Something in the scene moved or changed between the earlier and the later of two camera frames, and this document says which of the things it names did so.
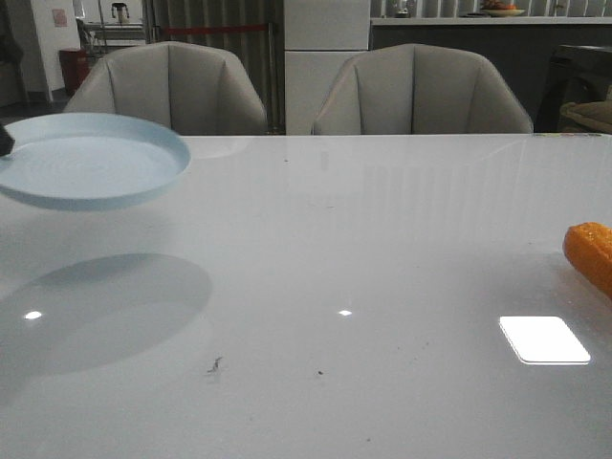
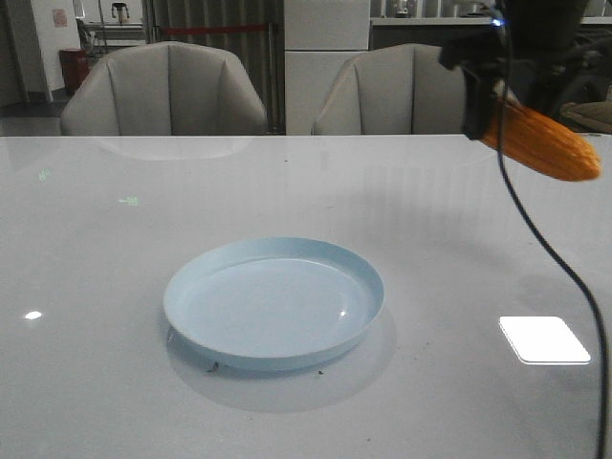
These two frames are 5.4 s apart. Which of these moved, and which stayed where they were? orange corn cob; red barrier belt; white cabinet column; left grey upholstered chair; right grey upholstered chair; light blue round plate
Moved: orange corn cob; light blue round plate
Stayed: white cabinet column; left grey upholstered chair; red barrier belt; right grey upholstered chair
